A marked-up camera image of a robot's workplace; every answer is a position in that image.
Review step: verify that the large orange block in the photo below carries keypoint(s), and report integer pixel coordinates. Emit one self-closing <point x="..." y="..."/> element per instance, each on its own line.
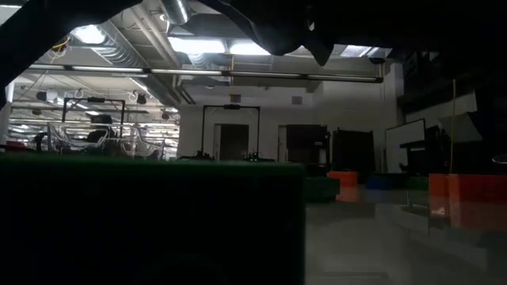
<point x="479" y="188"/>
<point x="439" y="184"/>
<point x="349" y="178"/>

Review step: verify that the large green block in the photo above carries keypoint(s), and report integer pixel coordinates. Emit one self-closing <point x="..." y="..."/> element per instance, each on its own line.
<point x="150" y="221"/>
<point x="418" y="183"/>
<point x="321" y="189"/>

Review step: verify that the bright ceiling light panel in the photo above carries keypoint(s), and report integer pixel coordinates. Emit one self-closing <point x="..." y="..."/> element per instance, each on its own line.
<point x="198" y="45"/>
<point x="247" y="49"/>

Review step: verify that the dark door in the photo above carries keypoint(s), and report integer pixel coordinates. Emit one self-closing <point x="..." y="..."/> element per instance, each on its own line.
<point x="233" y="142"/>

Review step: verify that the distant black robot table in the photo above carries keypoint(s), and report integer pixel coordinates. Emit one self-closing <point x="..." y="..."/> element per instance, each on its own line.
<point x="253" y="156"/>

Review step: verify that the round black lamp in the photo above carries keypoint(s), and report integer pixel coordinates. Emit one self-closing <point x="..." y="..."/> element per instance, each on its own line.
<point x="41" y="96"/>
<point x="141" y="99"/>

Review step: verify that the whiteboard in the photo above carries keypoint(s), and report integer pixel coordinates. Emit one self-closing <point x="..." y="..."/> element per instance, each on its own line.
<point x="404" y="144"/>

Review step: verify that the small blue block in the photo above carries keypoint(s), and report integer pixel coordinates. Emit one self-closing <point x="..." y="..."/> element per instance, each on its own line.
<point x="380" y="183"/>

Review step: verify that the grey tilted panel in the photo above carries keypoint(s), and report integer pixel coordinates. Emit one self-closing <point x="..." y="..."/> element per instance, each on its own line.
<point x="461" y="128"/>

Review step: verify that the clear plastic tray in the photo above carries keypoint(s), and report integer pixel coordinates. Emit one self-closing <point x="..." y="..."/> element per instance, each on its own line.
<point x="501" y="159"/>
<point x="59" y="136"/>

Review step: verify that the red object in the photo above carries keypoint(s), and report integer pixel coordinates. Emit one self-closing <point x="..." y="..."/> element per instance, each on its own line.
<point x="16" y="145"/>

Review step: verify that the long black light rail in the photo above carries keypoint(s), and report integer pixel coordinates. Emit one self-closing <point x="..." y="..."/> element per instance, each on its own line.
<point x="237" y="73"/>

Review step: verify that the grey wall vent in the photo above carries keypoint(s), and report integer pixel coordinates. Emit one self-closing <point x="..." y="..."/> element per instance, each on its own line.
<point x="235" y="98"/>
<point x="297" y="100"/>

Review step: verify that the shiny metal air duct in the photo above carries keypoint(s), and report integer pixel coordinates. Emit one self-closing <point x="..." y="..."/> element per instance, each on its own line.
<point x="356" y="50"/>

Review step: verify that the silver round duct pipe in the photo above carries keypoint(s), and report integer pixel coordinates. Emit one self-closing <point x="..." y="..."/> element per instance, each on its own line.
<point x="174" y="10"/>

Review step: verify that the black ceiling camera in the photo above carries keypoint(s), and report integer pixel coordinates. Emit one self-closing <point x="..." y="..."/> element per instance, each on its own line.
<point x="376" y="60"/>

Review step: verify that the silver spiral air duct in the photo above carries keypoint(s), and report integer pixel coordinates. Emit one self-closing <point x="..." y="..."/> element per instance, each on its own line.
<point x="119" y="55"/>

